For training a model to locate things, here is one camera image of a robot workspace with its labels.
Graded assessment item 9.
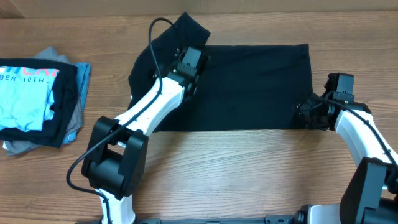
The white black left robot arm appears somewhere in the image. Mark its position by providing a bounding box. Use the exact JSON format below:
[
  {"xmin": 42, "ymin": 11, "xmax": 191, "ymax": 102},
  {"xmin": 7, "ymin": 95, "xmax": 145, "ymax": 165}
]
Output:
[{"xmin": 81, "ymin": 47, "xmax": 209, "ymax": 223}]

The folded grey shirt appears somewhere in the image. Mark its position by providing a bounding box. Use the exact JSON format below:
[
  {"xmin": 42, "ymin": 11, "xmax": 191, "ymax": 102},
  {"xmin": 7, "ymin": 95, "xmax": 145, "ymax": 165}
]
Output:
[{"xmin": 1, "ymin": 47, "xmax": 78, "ymax": 154}]

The folded black printed t-shirt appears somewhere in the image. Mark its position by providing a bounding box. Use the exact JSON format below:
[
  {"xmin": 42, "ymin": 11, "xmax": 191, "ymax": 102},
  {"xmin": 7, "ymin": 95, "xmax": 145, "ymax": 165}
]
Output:
[{"xmin": 1, "ymin": 65, "xmax": 60, "ymax": 133}]

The folded blue shirt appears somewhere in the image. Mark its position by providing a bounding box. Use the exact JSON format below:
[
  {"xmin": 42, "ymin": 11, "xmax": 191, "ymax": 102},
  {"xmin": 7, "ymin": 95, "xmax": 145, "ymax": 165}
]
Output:
[{"xmin": 62, "ymin": 63, "xmax": 91, "ymax": 144}]

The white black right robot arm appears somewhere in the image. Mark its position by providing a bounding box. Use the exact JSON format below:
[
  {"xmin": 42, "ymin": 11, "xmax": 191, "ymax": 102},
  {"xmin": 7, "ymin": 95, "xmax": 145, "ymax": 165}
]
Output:
[{"xmin": 289, "ymin": 73, "xmax": 397, "ymax": 224}]

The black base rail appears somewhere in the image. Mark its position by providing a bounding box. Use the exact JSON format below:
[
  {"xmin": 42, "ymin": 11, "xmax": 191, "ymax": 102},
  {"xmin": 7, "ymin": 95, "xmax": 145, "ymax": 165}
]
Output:
[{"xmin": 133, "ymin": 215, "xmax": 294, "ymax": 224}]

